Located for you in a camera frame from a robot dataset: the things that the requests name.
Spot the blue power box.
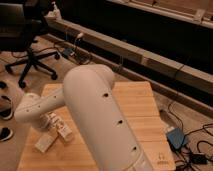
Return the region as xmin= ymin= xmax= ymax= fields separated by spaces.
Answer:
xmin=166 ymin=128 xmax=189 ymax=151

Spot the blue electronics board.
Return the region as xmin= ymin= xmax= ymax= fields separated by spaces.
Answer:
xmin=61 ymin=48 xmax=75 ymax=59

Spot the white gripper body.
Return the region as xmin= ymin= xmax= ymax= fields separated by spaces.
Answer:
xmin=37 ymin=113 xmax=56 ymax=131

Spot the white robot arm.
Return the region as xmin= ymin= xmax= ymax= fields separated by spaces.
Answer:
xmin=15 ymin=64 xmax=154 ymax=171

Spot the black office chair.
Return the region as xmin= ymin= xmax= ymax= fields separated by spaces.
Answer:
xmin=0 ymin=0 xmax=59 ymax=88

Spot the white sponge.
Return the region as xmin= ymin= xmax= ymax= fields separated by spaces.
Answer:
xmin=35 ymin=133 xmax=57 ymax=153

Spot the black power adapter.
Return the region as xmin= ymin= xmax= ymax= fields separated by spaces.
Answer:
xmin=190 ymin=154 xmax=207 ymax=165

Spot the black white shoe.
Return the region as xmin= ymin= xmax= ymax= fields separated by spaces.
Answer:
xmin=0 ymin=127 xmax=13 ymax=142
xmin=0 ymin=96 xmax=14 ymax=120

